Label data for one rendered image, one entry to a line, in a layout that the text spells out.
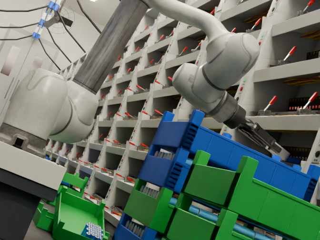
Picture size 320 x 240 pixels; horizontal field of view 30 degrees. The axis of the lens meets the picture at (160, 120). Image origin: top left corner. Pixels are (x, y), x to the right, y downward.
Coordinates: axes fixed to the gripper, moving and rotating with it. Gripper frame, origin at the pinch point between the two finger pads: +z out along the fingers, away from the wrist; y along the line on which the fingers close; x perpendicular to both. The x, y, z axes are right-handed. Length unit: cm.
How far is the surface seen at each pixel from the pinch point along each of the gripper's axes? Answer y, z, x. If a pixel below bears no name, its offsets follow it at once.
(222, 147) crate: -65, -38, 23
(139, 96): 209, -11, -25
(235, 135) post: 35.5, -1.9, -3.7
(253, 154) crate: -65, -32, 20
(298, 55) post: 36, 1, -44
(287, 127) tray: -5.1, -3.6, -6.5
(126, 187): 149, 2, 31
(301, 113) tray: -10.1, -4.6, -11.2
